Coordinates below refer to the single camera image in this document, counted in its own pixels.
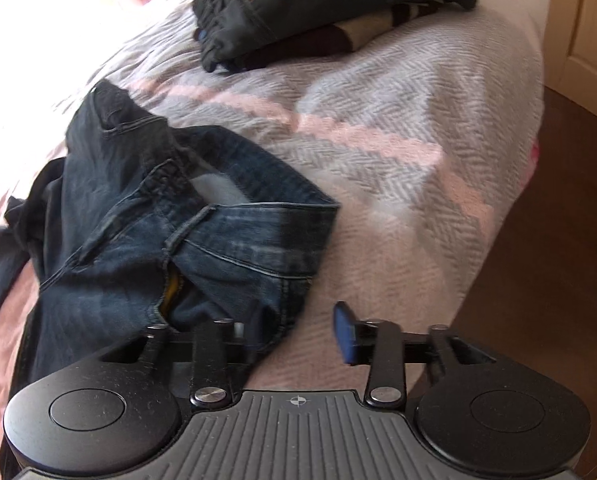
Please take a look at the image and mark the dark blue denim pants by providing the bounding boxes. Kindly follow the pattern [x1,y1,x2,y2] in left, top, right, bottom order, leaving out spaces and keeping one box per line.
[0,80,341,391]

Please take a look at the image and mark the grey pink herringbone blanket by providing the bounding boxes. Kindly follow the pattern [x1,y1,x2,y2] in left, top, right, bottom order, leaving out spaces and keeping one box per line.
[28,0,546,396]

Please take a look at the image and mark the cream wardrobe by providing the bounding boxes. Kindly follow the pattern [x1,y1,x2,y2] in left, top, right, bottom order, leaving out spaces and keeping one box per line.
[543,0,597,93]

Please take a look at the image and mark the pink bedspread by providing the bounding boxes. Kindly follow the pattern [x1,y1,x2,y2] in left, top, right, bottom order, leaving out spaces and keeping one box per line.
[0,125,79,480]

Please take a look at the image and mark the maroon cream striped cloth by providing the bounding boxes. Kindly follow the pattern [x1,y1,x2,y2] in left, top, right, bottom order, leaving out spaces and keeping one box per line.
[238,0,459,72]

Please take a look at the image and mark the dark grey folded pants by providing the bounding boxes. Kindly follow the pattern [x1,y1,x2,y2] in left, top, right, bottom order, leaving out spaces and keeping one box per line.
[193,0,479,73]

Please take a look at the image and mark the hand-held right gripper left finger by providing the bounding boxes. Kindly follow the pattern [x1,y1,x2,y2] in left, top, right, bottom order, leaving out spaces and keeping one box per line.
[98,317,259,409]

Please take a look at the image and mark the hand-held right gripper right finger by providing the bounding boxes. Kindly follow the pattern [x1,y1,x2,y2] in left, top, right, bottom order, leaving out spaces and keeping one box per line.
[332,301,499,409]

